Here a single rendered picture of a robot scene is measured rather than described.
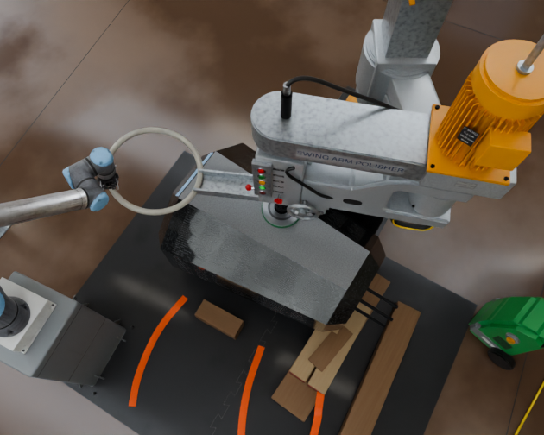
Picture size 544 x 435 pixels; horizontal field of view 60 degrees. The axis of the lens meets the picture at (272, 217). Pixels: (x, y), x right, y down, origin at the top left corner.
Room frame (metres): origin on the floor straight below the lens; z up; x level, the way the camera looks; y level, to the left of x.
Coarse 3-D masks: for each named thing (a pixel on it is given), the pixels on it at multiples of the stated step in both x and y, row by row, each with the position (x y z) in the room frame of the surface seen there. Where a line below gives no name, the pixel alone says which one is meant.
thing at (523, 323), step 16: (496, 304) 0.62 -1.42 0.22; (512, 304) 0.58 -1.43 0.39; (528, 304) 0.56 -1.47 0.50; (480, 320) 0.52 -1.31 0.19; (496, 320) 0.49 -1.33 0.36; (512, 320) 0.47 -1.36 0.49; (528, 320) 0.46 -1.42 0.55; (480, 336) 0.44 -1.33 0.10; (496, 336) 0.42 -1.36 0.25; (512, 336) 0.39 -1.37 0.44; (528, 336) 0.37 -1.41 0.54; (496, 352) 0.33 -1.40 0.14; (512, 352) 0.32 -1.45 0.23; (512, 368) 0.24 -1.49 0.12
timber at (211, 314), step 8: (208, 304) 0.65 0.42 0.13; (200, 312) 0.60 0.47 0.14; (208, 312) 0.60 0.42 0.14; (216, 312) 0.59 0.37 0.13; (224, 312) 0.59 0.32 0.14; (208, 320) 0.55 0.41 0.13; (216, 320) 0.54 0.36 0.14; (224, 320) 0.54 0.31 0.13; (232, 320) 0.54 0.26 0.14; (240, 320) 0.54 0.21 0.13; (216, 328) 0.51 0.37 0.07; (224, 328) 0.49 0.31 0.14; (232, 328) 0.49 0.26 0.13; (240, 328) 0.50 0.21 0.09; (232, 336) 0.45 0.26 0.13
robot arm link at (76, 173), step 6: (78, 162) 1.00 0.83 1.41; (84, 162) 0.99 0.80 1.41; (90, 162) 1.00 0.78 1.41; (66, 168) 0.96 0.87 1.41; (72, 168) 0.96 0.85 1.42; (78, 168) 0.96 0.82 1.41; (84, 168) 0.97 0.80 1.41; (90, 168) 0.97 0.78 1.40; (66, 174) 0.93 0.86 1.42; (72, 174) 0.93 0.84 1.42; (78, 174) 0.93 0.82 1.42; (84, 174) 0.93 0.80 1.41; (90, 174) 0.94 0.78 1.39; (96, 174) 0.96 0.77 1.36; (66, 180) 0.94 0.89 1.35; (72, 180) 0.91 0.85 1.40; (78, 180) 0.91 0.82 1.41; (72, 186) 0.89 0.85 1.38
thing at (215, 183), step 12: (204, 180) 1.11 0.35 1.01; (216, 180) 1.10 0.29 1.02; (228, 180) 1.10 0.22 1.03; (240, 180) 1.09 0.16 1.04; (252, 180) 1.09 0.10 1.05; (204, 192) 1.03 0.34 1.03; (216, 192) 1.01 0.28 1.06; (228, 192) 1.00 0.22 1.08; (240, 192) 1.02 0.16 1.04; (252, 192) 1.02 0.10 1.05
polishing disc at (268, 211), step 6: (264, 204) 1.02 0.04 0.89; (270, 204) 1.02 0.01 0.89; (264, 210) 0.99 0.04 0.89; (270, 210) 0.99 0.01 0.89; (264, 216) 0.96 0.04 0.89; (270, 216) 0.95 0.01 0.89; (276, 216) 0.95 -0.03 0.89; (282, 216) 0.95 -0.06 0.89; (288, 216) 0.95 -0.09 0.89; (270, 222) 0.92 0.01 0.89; (276, 222) 0.92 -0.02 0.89; (282, 222) 0.92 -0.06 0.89; (288, 222) 0.92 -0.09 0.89; (294, 222) 0.92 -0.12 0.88
